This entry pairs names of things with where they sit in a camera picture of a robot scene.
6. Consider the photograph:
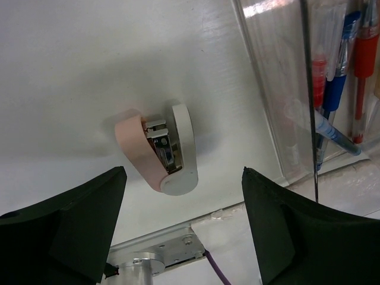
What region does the pink mini stapler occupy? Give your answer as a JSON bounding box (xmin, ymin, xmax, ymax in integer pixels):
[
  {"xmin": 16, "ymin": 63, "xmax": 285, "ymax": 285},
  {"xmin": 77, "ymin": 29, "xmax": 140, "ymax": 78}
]
[{"xmin": 115, "ymin": 104, "xmax": 198, "ymax": 196}]

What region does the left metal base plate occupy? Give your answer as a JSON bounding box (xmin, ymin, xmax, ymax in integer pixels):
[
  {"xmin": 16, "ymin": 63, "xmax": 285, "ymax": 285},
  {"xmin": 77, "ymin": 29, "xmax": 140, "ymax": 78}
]
[{"xmin": 107, "ymin": 223, "xmax": 205, "ymax": 267}]

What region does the red ballpoint pen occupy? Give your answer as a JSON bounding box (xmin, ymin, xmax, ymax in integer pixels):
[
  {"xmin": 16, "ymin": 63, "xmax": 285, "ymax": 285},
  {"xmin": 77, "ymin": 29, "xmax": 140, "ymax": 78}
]
[{"xmin": 352, "ymin": 0, "xmax": 379, "ymax": 144}]

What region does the blue ballpoint pen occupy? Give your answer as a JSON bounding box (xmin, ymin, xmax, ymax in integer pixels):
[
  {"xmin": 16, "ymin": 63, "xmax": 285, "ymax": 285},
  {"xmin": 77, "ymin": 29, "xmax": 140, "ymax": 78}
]
[{"xmin": 314, "ymin": 10, "xmax": 362, "ymax": 172}]

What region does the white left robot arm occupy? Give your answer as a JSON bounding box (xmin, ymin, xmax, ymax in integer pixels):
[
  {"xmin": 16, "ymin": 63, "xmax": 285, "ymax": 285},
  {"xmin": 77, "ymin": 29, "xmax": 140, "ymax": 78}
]
[{"xmin": 1, "ymin": 167, "xmax": 379, "ymax": 284}]

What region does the blue gel pen clear cap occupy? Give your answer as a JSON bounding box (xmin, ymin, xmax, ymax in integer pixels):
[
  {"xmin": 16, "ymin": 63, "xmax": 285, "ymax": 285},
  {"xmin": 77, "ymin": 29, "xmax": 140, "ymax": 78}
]
[{"xmin": 314, "ymin": 110, "xmax": 362, "ymax": 156}]

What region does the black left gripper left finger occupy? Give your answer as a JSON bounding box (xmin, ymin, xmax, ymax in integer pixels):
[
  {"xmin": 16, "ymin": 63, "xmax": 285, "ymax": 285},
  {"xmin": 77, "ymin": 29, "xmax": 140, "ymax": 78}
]
[{"xmin": 1, "ymin": 166, "xmax": 127, "ymax": 284}]

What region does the red gel pen in tray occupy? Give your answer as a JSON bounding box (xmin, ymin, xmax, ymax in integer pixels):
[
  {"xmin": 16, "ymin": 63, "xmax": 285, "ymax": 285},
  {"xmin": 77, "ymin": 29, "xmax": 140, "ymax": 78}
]
[{"xmin": 312, "ymin": 45, "xmax": 328, "ymax": 111}]

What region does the long smoky clear tray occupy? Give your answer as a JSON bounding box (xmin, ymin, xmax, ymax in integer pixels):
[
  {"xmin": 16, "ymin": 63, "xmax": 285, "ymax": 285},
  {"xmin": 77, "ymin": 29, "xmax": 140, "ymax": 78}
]
[{"xmin": 231, "ymin": 0, "xmax": 380, "ymax": 188}]

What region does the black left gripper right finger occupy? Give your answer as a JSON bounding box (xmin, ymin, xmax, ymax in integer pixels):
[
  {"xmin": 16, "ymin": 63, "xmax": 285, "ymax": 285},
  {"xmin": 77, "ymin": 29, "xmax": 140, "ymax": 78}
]
[{"xmin": 242, "ymin": 168, "xmax": 379, "ymax": 284}]

